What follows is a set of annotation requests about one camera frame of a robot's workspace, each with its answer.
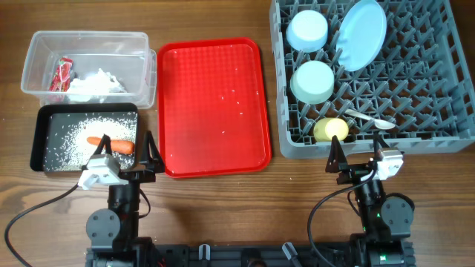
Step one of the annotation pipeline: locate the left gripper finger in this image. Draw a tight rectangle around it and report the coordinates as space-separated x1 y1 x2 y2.
139 131 164 172
94 134 112 155

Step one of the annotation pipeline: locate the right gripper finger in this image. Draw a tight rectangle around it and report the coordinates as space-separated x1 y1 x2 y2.
373 132 389 160
325 135 349 173

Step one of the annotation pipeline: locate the orange carrot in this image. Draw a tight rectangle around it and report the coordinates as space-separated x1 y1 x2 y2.
87 136 135 155

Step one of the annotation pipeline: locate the white plastic spoon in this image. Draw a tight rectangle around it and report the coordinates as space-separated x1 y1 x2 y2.
344 109 396 130

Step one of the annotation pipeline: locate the yellow plastic cup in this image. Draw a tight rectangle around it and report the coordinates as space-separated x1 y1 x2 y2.
313 118 349 142

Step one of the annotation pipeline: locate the white rice pile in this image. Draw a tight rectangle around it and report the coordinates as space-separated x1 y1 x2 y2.
42 112 138 172

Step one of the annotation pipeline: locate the white tissue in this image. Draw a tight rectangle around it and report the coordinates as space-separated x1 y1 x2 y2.
68 68 127 102

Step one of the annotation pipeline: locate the red snack wrapper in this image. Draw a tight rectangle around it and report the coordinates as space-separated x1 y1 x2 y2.
49 57 73 92

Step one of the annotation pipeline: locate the green bowl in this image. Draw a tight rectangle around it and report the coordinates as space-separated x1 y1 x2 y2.
290 61 335 105

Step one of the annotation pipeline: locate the large light blue plate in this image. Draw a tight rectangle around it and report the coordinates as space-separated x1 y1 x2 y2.
335 0 387 72

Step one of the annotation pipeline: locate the small light blue bowl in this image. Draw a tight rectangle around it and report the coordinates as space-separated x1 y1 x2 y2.
286 10 328 53

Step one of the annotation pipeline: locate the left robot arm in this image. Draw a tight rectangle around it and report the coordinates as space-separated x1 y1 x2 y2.
79 131 166 267

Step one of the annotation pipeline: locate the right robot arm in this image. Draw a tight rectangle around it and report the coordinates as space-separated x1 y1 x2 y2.
326 133 416 267

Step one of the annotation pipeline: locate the grey dishwasher rack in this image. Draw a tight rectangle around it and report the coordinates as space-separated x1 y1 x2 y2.
269 0 474 159

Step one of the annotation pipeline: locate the black plastic tray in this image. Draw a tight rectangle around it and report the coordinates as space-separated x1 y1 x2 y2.
30 103 138 171

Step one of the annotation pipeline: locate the red serving tray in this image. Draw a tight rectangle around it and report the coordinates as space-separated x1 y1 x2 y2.
157 37 272 179

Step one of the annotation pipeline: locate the clear plastic bin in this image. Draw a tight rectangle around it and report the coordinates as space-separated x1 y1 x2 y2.
21 30 157 109

